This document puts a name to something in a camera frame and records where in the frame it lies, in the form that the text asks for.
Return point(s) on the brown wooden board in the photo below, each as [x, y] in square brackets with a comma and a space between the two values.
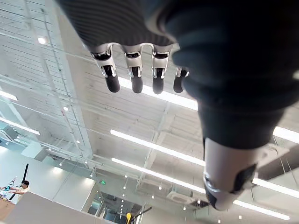
[5, 207]

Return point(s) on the grey partition panel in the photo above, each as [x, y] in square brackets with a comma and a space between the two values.
[46, 210]

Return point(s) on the ceiling air conditioner vent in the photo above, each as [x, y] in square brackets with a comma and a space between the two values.
[178, 197]

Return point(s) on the person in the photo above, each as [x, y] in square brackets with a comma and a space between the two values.
[21, 188]

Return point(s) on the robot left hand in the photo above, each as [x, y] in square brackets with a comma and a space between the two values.
[210, 58]

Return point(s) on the long ceiling light strip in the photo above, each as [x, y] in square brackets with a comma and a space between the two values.
[19, 126]
[156, 147]
[163, 94]
[156, 173]

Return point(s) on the yellow and black stand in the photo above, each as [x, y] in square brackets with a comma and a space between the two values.
[130, 217]

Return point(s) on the black pole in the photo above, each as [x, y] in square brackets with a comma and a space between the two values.
[25, 173]

